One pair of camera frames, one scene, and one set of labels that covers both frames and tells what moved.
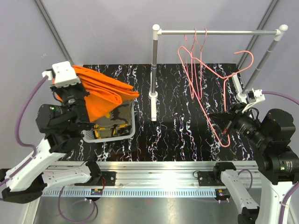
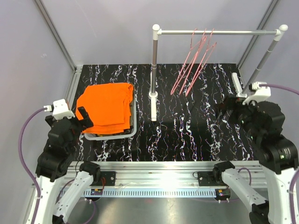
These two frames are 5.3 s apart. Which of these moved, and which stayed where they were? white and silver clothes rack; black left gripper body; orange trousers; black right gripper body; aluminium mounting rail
Moved: black right gripper body; black left gripper body; orange trousers
Stayed: aluminium mounting rail; white and silver clothes rack
